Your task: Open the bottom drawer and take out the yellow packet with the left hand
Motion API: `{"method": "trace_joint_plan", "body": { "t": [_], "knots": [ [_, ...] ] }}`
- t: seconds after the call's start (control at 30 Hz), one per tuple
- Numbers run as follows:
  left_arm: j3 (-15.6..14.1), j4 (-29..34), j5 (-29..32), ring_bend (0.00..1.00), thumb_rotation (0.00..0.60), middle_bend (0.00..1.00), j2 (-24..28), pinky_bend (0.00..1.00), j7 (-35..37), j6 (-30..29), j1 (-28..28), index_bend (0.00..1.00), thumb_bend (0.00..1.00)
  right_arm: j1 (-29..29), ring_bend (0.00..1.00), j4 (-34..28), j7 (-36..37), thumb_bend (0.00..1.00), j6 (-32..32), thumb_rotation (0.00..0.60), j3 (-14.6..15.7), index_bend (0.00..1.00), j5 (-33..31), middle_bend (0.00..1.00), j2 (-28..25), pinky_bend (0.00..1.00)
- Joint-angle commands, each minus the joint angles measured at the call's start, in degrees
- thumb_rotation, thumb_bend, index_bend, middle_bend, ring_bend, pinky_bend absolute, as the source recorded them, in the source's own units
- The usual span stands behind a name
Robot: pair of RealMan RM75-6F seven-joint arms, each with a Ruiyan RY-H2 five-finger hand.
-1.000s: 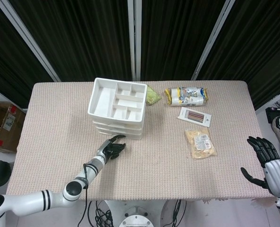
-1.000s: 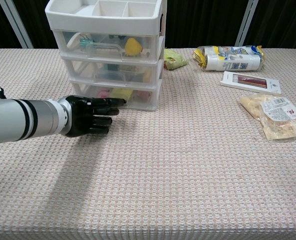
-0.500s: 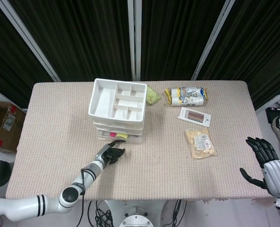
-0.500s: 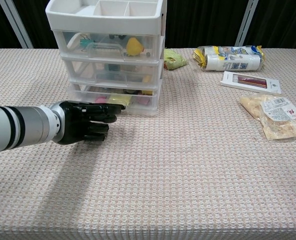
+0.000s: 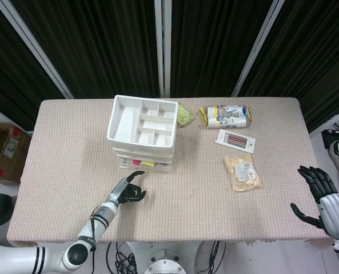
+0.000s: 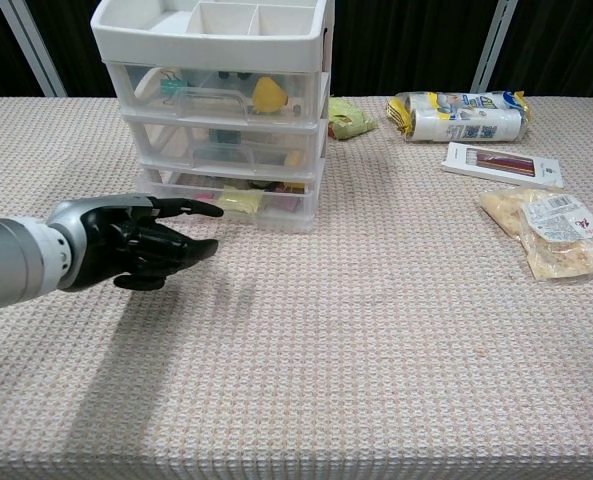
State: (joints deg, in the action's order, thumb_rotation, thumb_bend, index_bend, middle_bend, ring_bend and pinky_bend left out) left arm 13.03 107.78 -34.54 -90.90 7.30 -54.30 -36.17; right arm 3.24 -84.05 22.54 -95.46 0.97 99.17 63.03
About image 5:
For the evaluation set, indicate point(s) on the black equipment box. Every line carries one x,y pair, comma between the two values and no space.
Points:
333,137

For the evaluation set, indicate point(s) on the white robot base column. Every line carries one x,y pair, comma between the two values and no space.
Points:
163,259

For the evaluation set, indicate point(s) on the white plastic drawer organizer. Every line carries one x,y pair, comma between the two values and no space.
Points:
135,125

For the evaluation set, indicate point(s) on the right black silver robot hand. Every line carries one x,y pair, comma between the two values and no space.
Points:
335,211

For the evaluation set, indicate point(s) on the yellow crumpled packet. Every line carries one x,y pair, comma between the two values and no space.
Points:
147,164

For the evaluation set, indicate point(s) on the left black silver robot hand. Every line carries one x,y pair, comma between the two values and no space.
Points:
120,191

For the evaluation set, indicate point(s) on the brown cardboard box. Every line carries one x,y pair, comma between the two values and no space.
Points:
3,151

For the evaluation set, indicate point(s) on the clear drawer with pink ball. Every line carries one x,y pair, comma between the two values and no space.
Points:
160,169

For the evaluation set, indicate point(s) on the green snack packet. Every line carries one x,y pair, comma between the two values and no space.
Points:
185,116

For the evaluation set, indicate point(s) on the beige woven tablecloth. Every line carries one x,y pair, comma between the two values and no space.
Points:
186,205

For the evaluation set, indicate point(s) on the pink ball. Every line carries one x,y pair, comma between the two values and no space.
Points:
136,162

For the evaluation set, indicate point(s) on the white metal frame post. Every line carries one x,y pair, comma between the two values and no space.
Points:
35,51
257,51
163,48

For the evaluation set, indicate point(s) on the black curtain backdrop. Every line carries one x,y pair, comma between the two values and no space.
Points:
106,45

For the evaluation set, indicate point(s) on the clear snack bag with label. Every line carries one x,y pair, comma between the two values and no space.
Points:
243,172

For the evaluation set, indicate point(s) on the white coloured pencil box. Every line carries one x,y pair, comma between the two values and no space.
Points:
235,139

